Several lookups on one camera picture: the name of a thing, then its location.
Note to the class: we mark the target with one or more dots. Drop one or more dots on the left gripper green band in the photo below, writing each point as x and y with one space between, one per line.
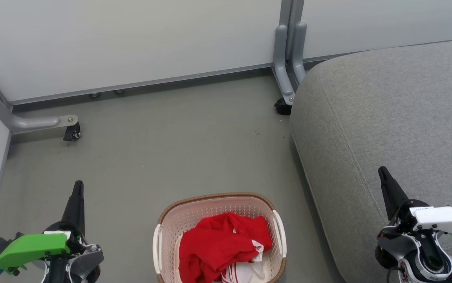
33 249

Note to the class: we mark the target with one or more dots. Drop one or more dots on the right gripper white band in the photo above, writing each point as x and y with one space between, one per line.
441 220

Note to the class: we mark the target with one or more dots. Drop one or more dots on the red shirt white trim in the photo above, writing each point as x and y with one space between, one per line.
218 243

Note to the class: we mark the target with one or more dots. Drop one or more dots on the red garment white stripes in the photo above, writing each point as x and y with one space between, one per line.
249 272

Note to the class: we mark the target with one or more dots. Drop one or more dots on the grey fabric sofa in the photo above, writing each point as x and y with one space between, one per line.
390 118

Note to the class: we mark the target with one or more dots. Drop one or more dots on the black caster wheel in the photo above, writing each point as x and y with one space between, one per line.
282 107
72 133

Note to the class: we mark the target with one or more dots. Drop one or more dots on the grey curved partition leg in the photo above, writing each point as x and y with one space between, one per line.
280 70
29 122
299 59

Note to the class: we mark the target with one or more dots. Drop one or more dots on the small metal levelling foot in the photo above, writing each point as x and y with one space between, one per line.
119 91
94 94

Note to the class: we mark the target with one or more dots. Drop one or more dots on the grey partition bottom rail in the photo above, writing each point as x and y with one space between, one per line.
387 49
139 83

